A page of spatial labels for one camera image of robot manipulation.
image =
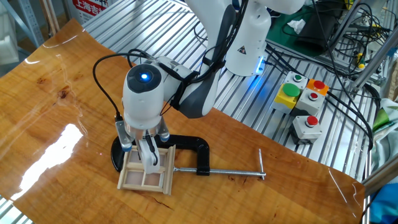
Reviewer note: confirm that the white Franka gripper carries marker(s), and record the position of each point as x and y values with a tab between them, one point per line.
149	168

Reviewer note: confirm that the miniature wooden sliding window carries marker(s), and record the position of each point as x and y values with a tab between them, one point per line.
140	186

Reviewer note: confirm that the black C-clamp with steel screw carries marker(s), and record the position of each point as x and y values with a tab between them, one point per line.
199	146

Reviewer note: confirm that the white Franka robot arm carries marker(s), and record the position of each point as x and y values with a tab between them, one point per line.
143	105

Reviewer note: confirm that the glossy wood-pattern mat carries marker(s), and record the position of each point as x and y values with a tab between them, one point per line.
77	193

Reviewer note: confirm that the red and white sign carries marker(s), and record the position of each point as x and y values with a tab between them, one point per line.
90	7

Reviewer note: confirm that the yellow box with green button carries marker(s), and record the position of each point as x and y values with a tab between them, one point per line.
286	96

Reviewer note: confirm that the light wooden slat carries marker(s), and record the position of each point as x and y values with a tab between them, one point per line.
49	15

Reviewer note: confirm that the grey box big red button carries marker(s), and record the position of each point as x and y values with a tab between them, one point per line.
306	129

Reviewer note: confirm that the grey perforated steel angle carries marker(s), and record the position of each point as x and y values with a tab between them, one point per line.
31	21

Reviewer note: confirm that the grey box small green button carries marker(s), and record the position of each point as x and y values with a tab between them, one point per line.
297	78

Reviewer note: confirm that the grey box small red button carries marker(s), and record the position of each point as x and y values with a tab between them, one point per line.
311	102

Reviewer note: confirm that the green cutting mat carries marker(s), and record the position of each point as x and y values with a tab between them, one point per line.
281	40

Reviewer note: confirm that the orange box with red button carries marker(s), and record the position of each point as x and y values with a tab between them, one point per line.
317	86

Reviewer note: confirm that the crumpled white tissue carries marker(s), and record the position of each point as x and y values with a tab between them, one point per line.
297	26

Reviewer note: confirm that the black bag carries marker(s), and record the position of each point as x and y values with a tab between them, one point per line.
317	31

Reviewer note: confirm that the aluminium profile bar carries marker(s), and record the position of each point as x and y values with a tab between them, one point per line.
381	175

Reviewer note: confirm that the green and white cloth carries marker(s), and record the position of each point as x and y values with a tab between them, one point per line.
385	124

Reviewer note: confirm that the blue garment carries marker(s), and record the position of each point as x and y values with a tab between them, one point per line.
385	205

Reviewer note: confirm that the silver camera with blue ends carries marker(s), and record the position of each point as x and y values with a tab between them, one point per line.
123	137

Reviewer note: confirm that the aluminium profile post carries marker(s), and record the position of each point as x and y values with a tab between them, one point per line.
373	62

